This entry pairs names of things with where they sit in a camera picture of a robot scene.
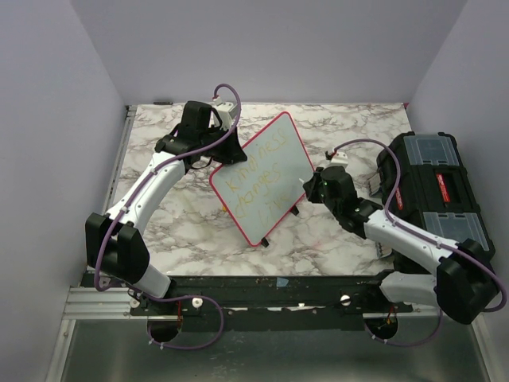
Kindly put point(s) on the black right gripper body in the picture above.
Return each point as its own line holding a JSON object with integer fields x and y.
{"x": 316, "y": 192}

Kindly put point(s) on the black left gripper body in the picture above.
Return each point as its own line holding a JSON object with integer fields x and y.
{"x": 215, "y": 134}

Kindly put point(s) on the pink framed whiteboard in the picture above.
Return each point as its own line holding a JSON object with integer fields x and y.
{"x": 260, "y": 192}

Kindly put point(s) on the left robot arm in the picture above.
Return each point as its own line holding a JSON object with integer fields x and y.
{"x": 114, "y": 242}

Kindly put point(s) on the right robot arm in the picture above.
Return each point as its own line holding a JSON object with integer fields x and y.
{"x": 459, "y": 279}

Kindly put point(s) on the black plastic toolbox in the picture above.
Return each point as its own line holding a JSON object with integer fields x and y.
{"x": 434, "y": 192}

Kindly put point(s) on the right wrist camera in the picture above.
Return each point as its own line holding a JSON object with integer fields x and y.
{"x": 336, "y": 158}

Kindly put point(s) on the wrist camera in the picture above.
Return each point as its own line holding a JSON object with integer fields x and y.
{"x": 224, "y": 113}
{"x": 336, "y": 158}

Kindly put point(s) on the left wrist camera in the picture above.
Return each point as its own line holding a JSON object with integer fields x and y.
{"x": 224, "y": 113}

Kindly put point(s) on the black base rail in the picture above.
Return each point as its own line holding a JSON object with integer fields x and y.
{"x": 270, "y": 303}

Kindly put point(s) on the aluminium frame profile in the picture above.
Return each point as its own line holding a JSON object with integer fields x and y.
{"x": 86, "y": 303}

